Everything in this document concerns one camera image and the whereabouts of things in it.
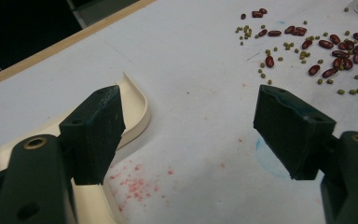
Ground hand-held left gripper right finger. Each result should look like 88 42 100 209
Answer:
253 84 337 181

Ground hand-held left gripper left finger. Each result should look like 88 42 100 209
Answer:
59 84 127 186

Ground cream plastic dustpan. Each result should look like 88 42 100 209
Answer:
0 72 152 224

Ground green mung beans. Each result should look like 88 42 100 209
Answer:
235 7 358 95

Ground red kidney beans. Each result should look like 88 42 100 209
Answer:
241 7 358 78

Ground wooden table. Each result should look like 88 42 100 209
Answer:
0 0 157 91

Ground white board sheet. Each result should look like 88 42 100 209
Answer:
0 0 358 224

